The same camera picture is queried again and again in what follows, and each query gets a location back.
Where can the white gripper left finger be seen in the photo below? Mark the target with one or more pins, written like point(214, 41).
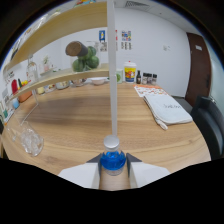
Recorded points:
point(83, 175)

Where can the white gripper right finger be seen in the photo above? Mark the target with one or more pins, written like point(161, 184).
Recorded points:
point(145, 173)

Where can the blue liquid bottle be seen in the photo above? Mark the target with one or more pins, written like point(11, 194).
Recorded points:
point(113, 160)

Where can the yellow cup with white lid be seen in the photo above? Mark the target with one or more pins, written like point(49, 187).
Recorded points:
point(130, 73)

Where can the clear glass with ice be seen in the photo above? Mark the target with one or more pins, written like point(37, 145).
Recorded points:
point(31, 143)

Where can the black chair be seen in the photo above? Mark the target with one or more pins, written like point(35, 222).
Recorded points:
point(208, 126)

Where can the orange printed paper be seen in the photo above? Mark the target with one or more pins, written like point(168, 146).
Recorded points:
point(148, 90)

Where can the dark small bottle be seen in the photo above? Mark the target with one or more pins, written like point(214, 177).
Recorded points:
point(138, 78)

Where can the cork-lidded jar of limes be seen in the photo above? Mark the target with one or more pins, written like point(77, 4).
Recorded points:
point(85, 60)

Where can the brown door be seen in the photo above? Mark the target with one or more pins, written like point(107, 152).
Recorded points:
point(199, 70)

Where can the white-framed wooden shelf rack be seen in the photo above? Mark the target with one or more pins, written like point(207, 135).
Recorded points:
point(66, 25)

